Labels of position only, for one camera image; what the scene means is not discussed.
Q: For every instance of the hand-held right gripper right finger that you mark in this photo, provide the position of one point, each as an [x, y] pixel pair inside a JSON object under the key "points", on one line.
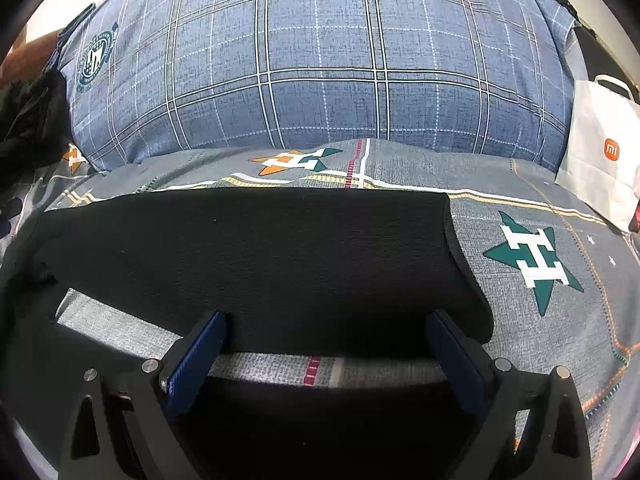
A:
{"points": [[457, 360]]}

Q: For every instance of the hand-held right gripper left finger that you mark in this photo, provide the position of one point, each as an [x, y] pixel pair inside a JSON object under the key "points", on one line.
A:
{"points": [[195, 365]]}

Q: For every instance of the black pants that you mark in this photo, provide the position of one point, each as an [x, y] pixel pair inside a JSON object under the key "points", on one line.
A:
{"points": [[250, 250]]}

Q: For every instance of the grey star-print bedsheet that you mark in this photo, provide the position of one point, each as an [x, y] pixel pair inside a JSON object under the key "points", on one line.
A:
{"points": [[530, 360]]}

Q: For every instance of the red plastic bag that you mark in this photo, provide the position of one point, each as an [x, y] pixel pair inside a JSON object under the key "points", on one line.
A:
{"points": [[636, 221]]}

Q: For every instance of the white paper bag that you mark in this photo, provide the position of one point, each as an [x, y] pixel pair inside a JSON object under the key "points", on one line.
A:
{"points": [[595, 170]]}

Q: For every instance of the black jacket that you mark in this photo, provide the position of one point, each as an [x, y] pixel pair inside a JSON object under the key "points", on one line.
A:
{"points": [[35, 120]]}

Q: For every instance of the blue plaid quilt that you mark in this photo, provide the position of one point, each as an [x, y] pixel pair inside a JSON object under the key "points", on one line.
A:
{"points": [[325, 60]]}

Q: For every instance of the black bag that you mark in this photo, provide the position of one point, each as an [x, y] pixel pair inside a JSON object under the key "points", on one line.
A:
{"points": [[605, 60]]}

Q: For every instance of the brown cushion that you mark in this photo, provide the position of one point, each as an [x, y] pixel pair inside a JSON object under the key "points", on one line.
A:
{"points": [[30, 55]]}

